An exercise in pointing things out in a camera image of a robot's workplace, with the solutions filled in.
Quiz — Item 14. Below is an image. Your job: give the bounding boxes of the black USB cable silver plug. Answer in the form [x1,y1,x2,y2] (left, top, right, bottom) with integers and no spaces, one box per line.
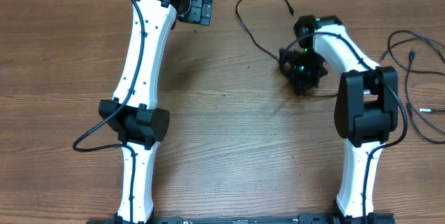
[386,30,445,145]

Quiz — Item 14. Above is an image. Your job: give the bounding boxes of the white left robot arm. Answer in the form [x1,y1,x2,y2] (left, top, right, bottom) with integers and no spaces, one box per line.
[99,0,213,223]

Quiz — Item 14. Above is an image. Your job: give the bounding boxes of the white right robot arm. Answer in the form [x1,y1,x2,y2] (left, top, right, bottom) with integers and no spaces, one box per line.
[278,15,400,223]

